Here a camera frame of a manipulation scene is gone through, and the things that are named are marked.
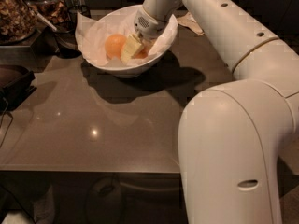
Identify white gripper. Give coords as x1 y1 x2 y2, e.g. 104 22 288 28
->
121 7 170 63

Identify orange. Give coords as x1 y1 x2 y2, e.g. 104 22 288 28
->
105 34 127 59
135 46 150 59

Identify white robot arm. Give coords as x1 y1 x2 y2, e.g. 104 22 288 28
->
134 0 299 224

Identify white paper bowl liner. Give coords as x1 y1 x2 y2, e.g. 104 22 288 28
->
75 7 178 68

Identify crumpled paper napkin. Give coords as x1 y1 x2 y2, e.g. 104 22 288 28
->
177 12 204 35

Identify small glass snack jar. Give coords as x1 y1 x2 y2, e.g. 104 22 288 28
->
25 0 69 26

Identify large glass snack jar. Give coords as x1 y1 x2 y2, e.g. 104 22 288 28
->
0 0 36 45

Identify dark device with cable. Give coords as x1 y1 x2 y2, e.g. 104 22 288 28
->
0 65 35 112

